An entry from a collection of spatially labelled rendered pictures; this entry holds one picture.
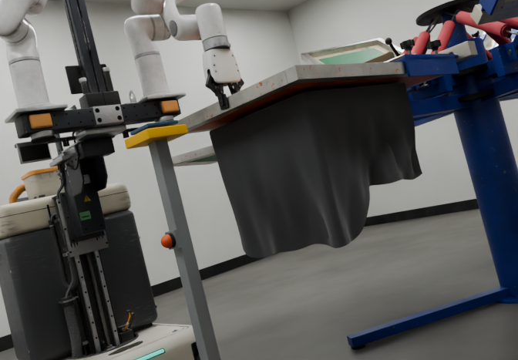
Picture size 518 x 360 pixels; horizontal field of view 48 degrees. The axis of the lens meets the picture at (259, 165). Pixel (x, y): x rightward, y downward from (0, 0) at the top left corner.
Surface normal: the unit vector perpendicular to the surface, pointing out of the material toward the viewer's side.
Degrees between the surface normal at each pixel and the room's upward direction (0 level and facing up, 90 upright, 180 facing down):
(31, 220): 90
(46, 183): 92
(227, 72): 96
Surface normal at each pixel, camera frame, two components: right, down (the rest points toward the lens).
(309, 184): -0.83, 0.32
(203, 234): 0.65, -0.20
